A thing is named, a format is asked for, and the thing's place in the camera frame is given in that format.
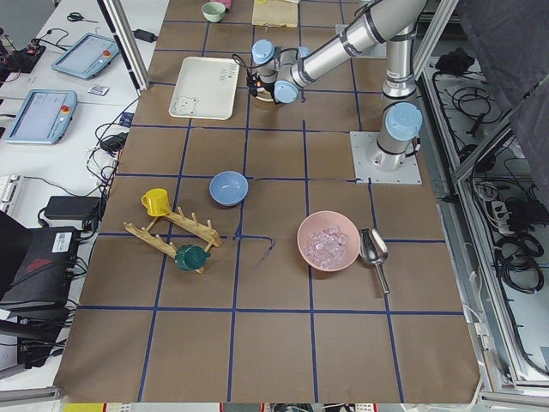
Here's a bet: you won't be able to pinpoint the blue teach pendant near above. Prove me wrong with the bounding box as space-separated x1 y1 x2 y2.
5 89 78 145

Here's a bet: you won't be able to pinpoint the black computer box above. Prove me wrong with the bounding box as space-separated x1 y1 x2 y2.
1 227 80 312

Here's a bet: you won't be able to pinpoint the wooden cutting board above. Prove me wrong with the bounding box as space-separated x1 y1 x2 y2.
251 0 299 28

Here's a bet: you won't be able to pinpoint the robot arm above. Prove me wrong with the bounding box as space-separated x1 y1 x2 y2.
247 1 426 173

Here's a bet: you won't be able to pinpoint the scissors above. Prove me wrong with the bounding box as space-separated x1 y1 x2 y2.
66 12 97 23

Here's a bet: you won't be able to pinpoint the black power adapter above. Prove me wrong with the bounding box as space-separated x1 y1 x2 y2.
44 196 100 221

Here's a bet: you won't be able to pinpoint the blue teach pendant far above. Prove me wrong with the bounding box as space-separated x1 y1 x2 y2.
51 33 119 79

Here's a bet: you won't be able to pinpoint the blue bowl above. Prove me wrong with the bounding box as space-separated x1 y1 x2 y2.
209 171 249 206

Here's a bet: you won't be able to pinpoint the wooden cup rack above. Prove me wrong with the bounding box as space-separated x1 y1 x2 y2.
124 206 223 275

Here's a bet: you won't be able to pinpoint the pink bowl with ice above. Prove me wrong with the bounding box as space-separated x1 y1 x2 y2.
297 210 360 271

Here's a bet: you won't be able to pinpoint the green bowl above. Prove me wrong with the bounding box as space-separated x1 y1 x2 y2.
202 2 226 23

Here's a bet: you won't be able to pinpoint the cream bear tray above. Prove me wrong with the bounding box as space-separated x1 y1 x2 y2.
168 57 239 121

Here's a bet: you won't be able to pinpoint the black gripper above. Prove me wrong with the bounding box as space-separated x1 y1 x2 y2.
246 70 275 97

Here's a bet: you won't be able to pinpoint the blue teach pendant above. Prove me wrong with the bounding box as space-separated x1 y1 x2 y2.
51 33 119 79
5 89 78 145

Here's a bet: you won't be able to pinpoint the pink cloth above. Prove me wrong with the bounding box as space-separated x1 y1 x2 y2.
218 0 232 11

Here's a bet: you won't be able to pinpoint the dark green mug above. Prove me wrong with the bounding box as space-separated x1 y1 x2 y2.
174 245 211 273

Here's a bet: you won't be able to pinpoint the cream round plate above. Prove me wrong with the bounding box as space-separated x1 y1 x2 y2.
255 90 275 103

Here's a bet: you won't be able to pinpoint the aluminium frame post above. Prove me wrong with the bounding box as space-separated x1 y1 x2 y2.
97 0 150 92

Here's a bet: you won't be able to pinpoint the metal scoop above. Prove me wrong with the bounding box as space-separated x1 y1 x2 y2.
359 227 390 294

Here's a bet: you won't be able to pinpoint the yellow mug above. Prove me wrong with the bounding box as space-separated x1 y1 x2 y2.
141 188 172 217

